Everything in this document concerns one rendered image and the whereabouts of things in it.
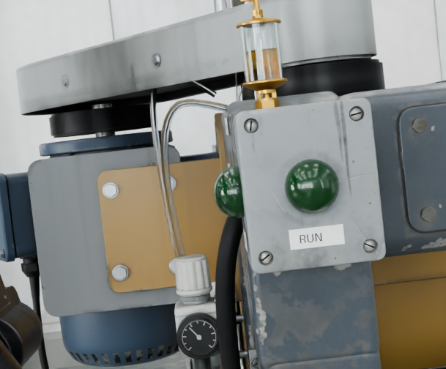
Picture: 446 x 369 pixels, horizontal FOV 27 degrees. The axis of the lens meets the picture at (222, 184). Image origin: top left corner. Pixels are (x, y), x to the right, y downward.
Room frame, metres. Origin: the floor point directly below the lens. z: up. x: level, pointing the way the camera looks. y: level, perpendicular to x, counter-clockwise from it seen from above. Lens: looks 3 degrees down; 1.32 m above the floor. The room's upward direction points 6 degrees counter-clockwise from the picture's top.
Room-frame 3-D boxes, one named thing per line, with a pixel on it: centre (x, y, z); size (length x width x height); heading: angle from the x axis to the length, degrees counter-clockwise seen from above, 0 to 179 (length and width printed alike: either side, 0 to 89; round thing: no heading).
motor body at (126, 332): (1.04, 0.12, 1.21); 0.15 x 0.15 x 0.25
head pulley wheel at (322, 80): (0.71, -0.09, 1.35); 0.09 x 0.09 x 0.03
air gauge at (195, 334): (0.75, 0.03, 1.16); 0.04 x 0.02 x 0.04; 91
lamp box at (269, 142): (0.52, -0.05, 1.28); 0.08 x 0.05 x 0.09; 91
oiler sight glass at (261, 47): (0.58, -0.03, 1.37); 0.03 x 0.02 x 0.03; 91
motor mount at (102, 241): (0.95, 0.05, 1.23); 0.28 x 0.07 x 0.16; 91
